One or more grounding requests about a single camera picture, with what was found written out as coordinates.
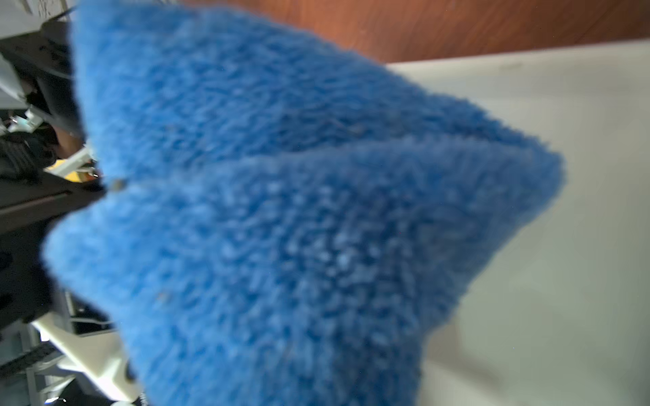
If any large white drawing tablet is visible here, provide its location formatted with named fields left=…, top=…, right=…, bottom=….
left=394, top=40, right=649, bottom=405

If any blue microfiber cloth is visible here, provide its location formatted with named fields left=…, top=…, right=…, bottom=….
left=43, top=1, right=564, bottom=405

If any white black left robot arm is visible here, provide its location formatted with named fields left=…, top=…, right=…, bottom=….
left=1, top=15, right=147, bottom=405

